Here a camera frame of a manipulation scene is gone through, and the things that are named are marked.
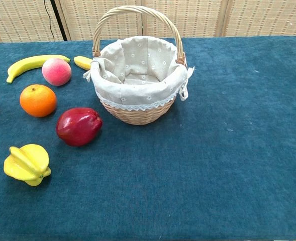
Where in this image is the thin black cable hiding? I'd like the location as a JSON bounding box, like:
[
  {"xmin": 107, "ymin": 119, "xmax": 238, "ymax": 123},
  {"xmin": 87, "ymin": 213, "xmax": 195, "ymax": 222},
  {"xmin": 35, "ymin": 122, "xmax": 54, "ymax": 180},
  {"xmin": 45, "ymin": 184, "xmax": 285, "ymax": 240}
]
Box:
[{"xmin": 43, "ymin": 0, "xmax": 56, "ymax": 41}]

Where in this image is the yellow starfruit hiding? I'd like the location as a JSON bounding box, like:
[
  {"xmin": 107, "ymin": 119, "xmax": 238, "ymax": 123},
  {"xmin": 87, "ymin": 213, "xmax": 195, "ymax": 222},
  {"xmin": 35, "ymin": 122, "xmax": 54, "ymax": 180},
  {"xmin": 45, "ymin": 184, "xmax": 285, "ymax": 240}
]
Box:
[{"xmin": 3, "ymin": 144, "xmax": 52, "ymax": 187}]

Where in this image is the dark red apple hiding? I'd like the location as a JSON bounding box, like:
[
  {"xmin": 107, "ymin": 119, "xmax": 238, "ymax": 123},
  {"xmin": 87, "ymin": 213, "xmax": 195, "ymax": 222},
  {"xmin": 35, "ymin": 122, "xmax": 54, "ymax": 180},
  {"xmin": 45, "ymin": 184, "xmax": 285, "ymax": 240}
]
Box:
[{"xmin": 56, "ymin": 107, "xmax": 104, "ymax": 147}]

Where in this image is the yellow banana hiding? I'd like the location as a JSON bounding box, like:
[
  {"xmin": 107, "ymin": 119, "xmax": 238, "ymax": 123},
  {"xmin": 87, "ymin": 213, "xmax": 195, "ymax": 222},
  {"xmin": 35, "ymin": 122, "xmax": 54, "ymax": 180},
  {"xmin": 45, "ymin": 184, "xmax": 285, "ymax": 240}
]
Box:
[
  {"xmin": 73, "ymin": 56, "xmax": 93, "ymax": 71},
  {"xmin": 6, "ymin": 54, "xmax": 71, "ymax": 84}
]

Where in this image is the wicker basket with cloth liner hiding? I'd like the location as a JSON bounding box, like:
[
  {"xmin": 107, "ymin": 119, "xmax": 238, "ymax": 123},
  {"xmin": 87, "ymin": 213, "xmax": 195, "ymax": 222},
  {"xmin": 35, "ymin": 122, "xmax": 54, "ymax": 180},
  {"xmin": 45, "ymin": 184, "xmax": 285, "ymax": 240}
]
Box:
[{"xmin": 81, "ymin": 5, "xmax": 196, "ymax": 126}]

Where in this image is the blue tablecloth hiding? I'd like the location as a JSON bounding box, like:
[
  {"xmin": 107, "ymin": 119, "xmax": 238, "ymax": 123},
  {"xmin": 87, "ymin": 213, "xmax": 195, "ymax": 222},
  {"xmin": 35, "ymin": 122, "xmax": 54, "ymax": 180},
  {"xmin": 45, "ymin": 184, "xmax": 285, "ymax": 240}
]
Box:
[{"xmin": 0, "ymin": 35, "xmax": 296, "ymax": 241}]

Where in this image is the black stand pole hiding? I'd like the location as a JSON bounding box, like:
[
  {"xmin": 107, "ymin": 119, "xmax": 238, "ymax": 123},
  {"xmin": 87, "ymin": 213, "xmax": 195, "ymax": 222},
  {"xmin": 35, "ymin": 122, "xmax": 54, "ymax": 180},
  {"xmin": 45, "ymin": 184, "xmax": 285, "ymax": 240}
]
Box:
[{"xmin": 49, "ymin": 0, "xmax": 68, "ymax": 42}]

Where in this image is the woven folding screen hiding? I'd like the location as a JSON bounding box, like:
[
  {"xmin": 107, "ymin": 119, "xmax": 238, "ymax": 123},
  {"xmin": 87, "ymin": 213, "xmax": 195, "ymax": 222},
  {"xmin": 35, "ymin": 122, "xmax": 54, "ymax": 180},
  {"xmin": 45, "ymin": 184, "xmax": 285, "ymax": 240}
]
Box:
[{"xmin": 0, "ymin": 0, "xmax": 296, "ymax": 43}]

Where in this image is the pink peach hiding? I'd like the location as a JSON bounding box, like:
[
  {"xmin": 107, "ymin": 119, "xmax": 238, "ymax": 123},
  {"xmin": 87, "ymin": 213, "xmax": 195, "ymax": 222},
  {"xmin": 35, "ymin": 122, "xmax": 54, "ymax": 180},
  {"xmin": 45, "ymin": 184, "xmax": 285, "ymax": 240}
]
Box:
[{"xmin": 42, "ymin": 58, "xmax": 72, "ymax": 87}]

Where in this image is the orange fruit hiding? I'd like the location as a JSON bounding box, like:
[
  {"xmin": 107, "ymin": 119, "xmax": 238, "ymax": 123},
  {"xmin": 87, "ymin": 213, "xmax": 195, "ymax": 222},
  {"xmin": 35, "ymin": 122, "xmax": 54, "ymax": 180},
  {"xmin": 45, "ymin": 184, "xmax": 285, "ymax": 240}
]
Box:
[{"xmin": 19, "ymin": 84, "xmax": 57, "ymax": 118}]

